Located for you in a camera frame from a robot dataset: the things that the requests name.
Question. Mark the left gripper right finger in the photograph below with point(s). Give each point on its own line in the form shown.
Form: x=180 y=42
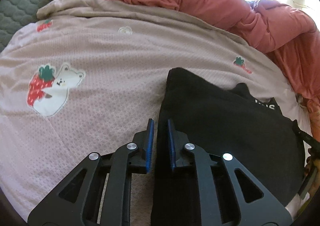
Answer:
x=225 y=192

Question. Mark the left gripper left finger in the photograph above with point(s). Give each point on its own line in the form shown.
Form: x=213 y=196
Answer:
x=98 y=190

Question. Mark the black top with orange patches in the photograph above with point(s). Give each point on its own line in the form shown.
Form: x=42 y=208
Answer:
x=223 y=121

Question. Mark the right hand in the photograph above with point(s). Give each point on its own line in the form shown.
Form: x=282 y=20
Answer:
x=312 y=160

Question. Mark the salmon pink comforter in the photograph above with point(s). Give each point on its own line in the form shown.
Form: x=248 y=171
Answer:
x=288 y=36

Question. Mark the pink cartoon print bedsheet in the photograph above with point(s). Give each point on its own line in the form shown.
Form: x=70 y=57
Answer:
x=90 y=74

